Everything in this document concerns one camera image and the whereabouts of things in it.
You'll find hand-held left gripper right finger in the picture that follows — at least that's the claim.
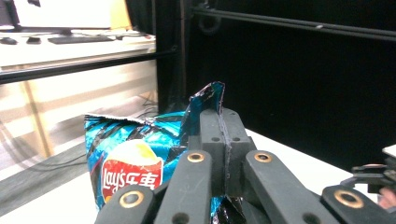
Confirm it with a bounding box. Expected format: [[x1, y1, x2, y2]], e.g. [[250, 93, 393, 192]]
[[221, 107, 258, 198]]

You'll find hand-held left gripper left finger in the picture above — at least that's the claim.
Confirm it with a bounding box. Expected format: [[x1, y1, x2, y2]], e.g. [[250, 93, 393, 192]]
[[188, 108, 226, 198]]

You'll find blue crisp bag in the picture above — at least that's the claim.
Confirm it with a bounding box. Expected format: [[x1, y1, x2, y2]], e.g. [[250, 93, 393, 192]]
[[83, 81, 248, 224]]

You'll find black curtain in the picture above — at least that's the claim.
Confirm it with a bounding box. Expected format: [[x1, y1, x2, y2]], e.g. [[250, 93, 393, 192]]
[[186, 0, 396, 173]]

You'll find light wooden desk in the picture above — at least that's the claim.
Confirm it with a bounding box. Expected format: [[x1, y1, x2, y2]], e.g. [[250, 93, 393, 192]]
[[0, 28, 157, 68]]

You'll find black keyboard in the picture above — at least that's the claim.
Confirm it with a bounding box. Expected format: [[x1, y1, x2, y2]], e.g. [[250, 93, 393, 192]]
[[47, 35, 116, 45]]

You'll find computer monitor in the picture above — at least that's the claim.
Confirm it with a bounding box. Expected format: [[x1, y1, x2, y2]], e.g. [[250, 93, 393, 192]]
[[0, 0, 113, 35]]

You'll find small black desk item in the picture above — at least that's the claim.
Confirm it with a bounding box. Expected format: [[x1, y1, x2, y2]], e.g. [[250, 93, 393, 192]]
[[25, 35, 43, 45]]

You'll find black computer mouse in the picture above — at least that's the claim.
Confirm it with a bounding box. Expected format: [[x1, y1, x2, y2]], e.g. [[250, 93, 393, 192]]
[[0, 36, 19, 46]]

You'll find black upright frame post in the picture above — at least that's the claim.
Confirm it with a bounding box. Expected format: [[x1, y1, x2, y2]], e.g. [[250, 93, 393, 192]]
[[154, 0, 189, 114]]

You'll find black double frame rail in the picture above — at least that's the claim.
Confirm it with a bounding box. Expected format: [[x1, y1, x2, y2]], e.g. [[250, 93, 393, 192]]
[[191, 5, 396, 43]]

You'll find black frame bar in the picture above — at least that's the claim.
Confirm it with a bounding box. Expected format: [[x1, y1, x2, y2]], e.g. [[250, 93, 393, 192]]
[[0, 49, 179, 86]]

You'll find long black floor cable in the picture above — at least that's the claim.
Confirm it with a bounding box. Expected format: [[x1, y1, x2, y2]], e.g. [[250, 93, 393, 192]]
[[0, 124, 89, 174]]

